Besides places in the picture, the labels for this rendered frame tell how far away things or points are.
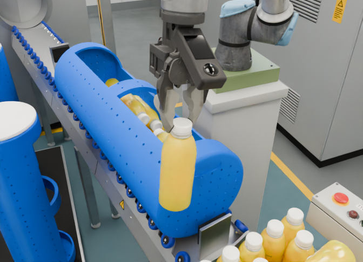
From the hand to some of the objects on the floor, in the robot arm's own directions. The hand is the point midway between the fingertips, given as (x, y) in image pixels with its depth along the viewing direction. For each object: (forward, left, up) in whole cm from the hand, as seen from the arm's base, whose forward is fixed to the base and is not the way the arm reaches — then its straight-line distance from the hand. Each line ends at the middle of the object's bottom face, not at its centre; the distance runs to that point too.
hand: (181, 126), depth 65 cm
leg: (-12, -109, -140) cm, 178 cm away
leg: (+2, -108, -140) cm, 177 cm away
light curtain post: (-34, -156, -139) cm, 212 cm away
